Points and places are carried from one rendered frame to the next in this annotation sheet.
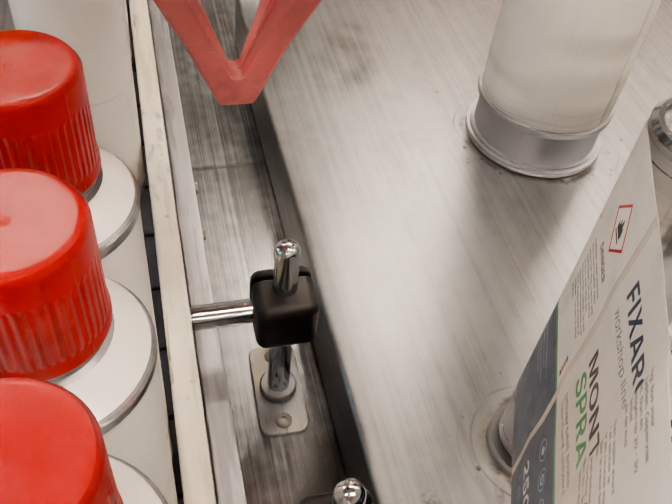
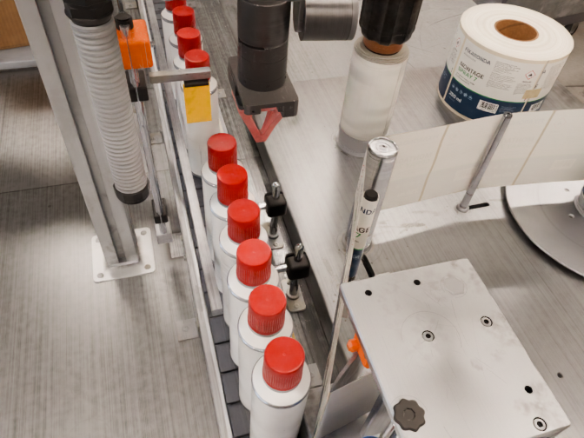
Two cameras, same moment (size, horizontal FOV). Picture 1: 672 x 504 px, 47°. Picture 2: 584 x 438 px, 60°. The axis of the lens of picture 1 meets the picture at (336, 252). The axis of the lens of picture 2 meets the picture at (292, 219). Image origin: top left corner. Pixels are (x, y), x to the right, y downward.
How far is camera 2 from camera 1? 0.38 m
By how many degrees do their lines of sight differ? 2
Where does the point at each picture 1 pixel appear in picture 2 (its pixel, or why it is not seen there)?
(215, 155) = (241, 155)
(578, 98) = (372, 129)
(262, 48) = (268, 127)
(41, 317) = (240, 191)
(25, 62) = (224, 141)
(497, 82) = (344, 123)
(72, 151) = (234, 159)
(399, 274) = (312, 193)
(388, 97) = (306, 129)
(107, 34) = (215, 119)
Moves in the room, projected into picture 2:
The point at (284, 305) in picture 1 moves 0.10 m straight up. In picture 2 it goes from (275, 202) to (279, 150)
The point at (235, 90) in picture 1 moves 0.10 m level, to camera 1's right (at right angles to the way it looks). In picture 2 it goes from (261, 138) to (335, 144)
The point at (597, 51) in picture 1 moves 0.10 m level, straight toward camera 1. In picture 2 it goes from (376, 113) to (358, 151)
